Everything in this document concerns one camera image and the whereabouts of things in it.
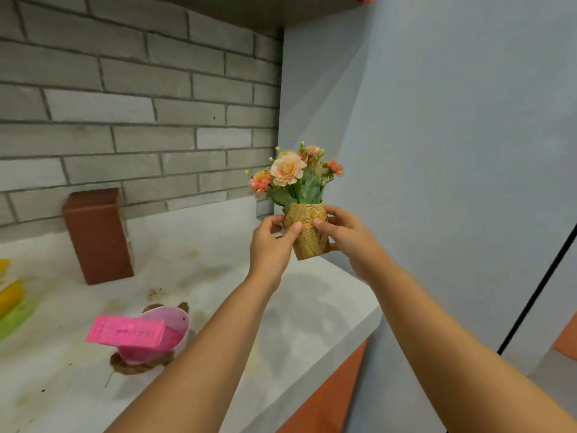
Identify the orange cabinet front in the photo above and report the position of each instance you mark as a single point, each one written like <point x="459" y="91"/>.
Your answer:
<point x="333" y="396"/>

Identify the person's left hand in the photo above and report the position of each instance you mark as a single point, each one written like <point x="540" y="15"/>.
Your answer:
<point x="270" y="257"/>

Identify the yellow mini drawer organizer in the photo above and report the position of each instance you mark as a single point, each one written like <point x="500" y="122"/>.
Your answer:
<point x="11" y="297"/>

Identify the person's left forearm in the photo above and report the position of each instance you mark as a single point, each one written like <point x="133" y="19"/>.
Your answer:
<point x="198" y="369"/>

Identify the white countertop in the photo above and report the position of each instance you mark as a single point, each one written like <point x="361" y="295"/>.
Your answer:
<point x="203" y="266"/>

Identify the artificial flowers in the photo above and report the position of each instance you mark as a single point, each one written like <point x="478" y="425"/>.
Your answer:
<point x="311" y="238"/>

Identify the person's right forearm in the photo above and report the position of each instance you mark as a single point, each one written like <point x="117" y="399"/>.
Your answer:
<point x="451" y="365"/>

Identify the brown tissue box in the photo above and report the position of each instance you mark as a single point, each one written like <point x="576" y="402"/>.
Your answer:
<point x="97" y="238"/>

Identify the person's right hand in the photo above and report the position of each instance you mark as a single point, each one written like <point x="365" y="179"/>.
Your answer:
<point x="351" y="243"/>

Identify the pink metal bucket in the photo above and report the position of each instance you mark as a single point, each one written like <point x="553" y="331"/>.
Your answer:
<point x="176" y="320"/>

